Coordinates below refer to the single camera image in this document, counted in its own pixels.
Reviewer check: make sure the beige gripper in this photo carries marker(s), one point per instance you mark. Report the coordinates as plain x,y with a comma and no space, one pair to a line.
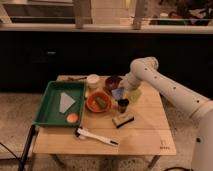
129,82

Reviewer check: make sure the blue sponge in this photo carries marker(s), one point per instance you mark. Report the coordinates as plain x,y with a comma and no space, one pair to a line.
118,93

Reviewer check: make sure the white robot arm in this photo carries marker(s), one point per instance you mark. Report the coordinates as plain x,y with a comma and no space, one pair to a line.
194,104

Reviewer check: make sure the orange bowl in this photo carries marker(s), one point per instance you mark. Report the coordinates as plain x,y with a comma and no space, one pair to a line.
93,106

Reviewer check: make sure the green translucent cup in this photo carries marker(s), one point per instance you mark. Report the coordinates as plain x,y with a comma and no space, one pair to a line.
135,95

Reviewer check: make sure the dark metal cup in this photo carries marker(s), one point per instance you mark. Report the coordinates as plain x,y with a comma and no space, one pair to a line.
122,105

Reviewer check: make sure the green pickle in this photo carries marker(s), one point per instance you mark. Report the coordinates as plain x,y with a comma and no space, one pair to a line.
102,104

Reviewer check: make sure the white cup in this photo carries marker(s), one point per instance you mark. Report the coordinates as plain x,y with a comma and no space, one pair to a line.
93,81

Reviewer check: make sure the wooden block eraser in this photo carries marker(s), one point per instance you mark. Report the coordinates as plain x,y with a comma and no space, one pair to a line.
122,119

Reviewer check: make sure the grey folded cloth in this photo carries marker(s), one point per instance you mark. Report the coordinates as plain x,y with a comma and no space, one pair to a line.
66,101

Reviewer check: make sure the peach fruit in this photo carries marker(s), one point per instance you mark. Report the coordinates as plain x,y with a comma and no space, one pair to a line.
72,118

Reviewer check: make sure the white brush with black tip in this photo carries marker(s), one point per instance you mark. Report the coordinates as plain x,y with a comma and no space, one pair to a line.
83,132

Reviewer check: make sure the green plastic tray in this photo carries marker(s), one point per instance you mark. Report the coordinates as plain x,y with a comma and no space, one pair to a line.
48,114

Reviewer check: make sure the black pole at table side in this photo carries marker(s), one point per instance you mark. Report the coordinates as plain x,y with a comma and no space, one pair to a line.
27,145

